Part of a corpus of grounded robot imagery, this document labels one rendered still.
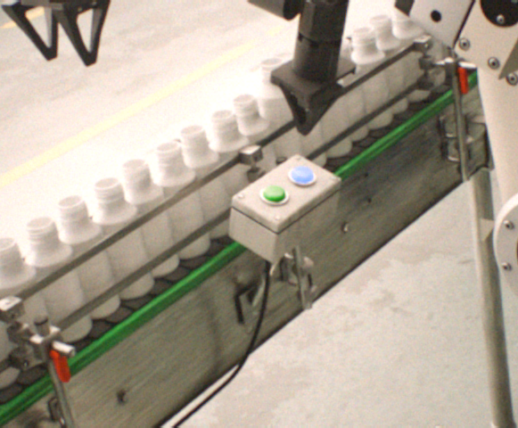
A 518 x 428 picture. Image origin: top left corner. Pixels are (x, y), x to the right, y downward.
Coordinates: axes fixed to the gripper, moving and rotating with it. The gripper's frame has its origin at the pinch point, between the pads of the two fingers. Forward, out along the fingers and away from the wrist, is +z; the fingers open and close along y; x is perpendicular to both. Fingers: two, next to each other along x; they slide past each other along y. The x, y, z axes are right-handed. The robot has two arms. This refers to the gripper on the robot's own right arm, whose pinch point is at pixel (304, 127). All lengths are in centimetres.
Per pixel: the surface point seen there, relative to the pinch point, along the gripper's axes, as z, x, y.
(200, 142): 9.6, -15.1, 2.2
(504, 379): 89, 15, -68
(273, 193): 6.8, 1.0, 6.3
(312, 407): 138, -30, -73
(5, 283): 12.1, -13.7, 38.8
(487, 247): 59, 4, -68
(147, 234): 16.9, -12.0, 15.5
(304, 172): 6.8, 1.1, -0.2
